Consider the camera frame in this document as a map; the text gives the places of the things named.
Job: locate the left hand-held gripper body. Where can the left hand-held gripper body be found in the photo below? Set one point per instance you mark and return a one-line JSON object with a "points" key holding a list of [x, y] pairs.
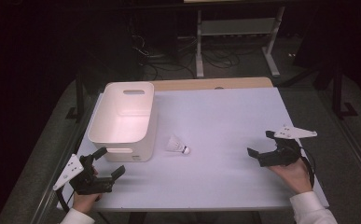
{"points": [[91, 184]]}

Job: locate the person's left hand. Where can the person's left hand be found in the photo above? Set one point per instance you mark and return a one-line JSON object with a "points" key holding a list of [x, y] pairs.
{"points": [[83, 202]]}

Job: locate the white feather shuttlecock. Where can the white feather shuttlecock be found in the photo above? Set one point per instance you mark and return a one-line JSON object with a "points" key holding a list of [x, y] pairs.
{"points": [[175, 145]]}

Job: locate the white plastic storage bin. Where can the white plastic storage bin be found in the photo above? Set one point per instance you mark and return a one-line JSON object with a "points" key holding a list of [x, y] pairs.
{"points": [[128, 124]]}

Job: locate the person's right hand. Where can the person's right hand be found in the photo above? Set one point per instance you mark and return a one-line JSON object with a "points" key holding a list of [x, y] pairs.
{"points": [[294, 177]]}

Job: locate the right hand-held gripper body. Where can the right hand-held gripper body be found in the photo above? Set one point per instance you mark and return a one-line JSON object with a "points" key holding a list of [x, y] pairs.
{"points": [[285, 154]]}

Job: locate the black metal stand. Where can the black metal stand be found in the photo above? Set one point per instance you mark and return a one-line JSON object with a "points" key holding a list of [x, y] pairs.
{"points": [[338, 93], [79, 96]]}

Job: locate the grey metal desk frame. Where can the grey metal desk frame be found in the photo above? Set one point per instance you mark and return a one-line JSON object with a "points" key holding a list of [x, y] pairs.
{"points": [[237, 27]]}

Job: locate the dark desk grommet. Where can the dark desk grommet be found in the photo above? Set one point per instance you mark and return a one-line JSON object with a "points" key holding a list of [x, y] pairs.
{"points": [[219, 88]]}

